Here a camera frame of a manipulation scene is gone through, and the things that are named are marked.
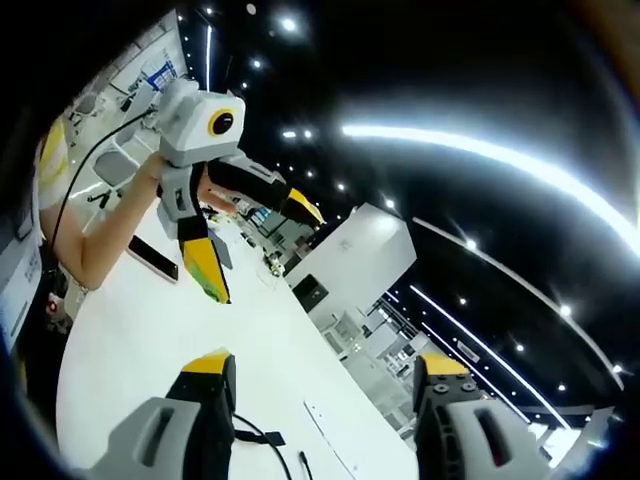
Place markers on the white pillar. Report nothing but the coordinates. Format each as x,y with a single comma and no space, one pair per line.
350,245

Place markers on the white desk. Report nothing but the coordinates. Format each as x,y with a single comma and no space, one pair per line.
165,340

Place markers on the black smartphone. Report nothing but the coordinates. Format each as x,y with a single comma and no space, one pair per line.
152,259

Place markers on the grey chair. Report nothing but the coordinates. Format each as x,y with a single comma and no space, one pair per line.
114,167

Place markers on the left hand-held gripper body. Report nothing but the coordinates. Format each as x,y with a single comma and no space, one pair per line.
187,125

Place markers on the long ceiling light strip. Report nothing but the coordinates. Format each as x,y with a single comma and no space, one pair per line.
500,155

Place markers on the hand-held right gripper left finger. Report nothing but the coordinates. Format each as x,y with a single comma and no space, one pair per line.
150,440

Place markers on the person's yellow white sleeve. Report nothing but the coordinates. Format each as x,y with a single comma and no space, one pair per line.
52,165

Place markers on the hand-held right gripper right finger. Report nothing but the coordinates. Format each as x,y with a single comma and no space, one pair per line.
465,440

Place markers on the person's left hand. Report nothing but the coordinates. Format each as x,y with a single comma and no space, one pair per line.
148,172

